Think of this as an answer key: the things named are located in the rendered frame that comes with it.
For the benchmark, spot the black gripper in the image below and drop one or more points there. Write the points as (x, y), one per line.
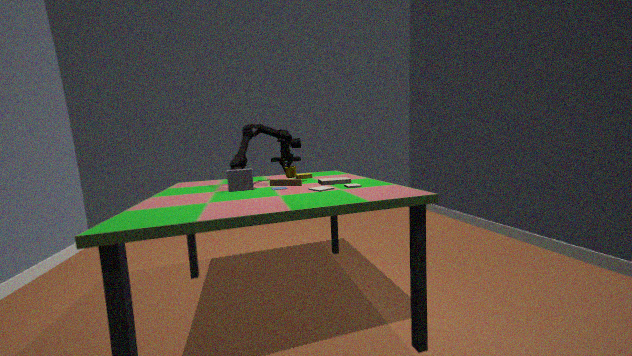
(285, 153)

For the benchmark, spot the beige flat rectangular slab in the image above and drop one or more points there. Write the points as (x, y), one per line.
(331, 181)

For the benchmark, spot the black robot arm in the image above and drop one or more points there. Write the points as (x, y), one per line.
(240, 160)

